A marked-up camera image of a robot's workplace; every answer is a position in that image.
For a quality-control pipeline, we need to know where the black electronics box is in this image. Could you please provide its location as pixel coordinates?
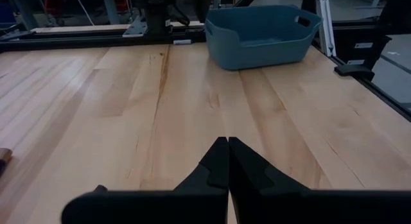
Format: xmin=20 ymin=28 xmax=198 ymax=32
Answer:
xmin=332 ymin=20 xmax=392 ymax=71

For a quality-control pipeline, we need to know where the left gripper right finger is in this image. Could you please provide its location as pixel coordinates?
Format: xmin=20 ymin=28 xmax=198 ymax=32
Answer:
xmin=229 ymin=136 xmax=411 ymax=224

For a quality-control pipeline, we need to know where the silver aluminium post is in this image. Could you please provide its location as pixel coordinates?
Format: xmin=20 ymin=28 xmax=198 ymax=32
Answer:
xmin=316 ymin=0 xmax=337 ymax=57

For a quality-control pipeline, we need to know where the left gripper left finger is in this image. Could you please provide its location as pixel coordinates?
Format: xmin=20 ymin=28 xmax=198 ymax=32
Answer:
xmin=60 ymin=136 xmax=230 ymax=224

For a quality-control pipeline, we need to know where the teal plastic bin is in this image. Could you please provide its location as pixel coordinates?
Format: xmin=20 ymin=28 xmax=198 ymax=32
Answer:
xmin=204 ymin=4 xmax=324 ymax=71

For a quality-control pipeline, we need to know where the grey mounting bracket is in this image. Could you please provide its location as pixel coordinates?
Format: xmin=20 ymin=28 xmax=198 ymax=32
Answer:
xmin=122 ymin=15 xmax=148 ymax=38

